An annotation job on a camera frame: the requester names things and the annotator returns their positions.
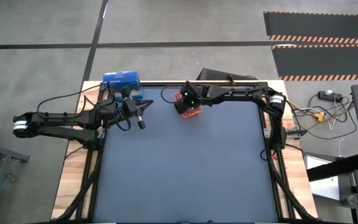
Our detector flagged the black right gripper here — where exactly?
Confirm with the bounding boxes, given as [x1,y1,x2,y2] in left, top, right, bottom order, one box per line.
[175,90,202,114]

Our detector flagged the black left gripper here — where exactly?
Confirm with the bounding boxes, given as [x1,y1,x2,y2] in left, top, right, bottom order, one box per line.
[121,86,154,130]

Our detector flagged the orange plastic bin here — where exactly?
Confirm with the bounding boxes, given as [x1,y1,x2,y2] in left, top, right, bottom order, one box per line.
[173,91,203,119]

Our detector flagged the blue cardboard box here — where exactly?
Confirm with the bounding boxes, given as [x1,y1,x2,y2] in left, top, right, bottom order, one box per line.
[103,70,144,101]

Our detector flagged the black flat device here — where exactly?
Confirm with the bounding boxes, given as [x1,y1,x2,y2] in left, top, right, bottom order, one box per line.
[196,67,257,81]

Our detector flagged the blue table mat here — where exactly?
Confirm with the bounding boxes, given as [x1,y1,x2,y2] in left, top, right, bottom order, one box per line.
[92,86,279,223]

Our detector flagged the black striped floor mat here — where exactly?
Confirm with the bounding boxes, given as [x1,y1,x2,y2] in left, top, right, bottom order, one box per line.
[271,44,358,82]
[263,11,358,45]

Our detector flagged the black power strip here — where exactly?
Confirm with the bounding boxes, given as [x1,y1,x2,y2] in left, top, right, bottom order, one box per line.
[318,90,343,103]

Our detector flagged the white sheet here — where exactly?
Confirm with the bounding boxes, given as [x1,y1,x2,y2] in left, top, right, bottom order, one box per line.
[303,154,341,202]

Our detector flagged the black crossbeam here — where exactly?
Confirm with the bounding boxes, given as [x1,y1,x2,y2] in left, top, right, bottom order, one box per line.
[306,152,358,182]

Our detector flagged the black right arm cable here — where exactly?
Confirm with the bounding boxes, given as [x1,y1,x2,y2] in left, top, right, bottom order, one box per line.
[160,84,181,105]

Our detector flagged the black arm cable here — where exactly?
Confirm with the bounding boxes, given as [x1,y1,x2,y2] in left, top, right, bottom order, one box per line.
[160,84,181,105]
[36,83,133,131]

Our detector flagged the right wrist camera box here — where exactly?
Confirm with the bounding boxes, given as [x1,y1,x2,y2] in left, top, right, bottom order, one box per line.
[183,81,199,92]

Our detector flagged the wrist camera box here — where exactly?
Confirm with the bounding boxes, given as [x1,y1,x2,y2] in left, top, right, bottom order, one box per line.
[100,101,118,121]
[183,81,199,92]

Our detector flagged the black aluminium table frame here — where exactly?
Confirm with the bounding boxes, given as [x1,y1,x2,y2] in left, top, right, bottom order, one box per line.
[54,80,319,223]

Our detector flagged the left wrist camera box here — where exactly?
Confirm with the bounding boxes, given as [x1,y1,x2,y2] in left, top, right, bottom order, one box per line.
[100,101,118,121]

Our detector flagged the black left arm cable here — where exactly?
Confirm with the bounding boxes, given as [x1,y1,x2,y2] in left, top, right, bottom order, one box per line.
[36,83,133,131]

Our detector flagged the white floor cable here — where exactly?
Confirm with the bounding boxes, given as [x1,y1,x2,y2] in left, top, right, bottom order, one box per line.
[293,107,347,158]

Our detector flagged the black floor cable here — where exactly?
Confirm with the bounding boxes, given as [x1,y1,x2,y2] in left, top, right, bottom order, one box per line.
[290,93,358,141]

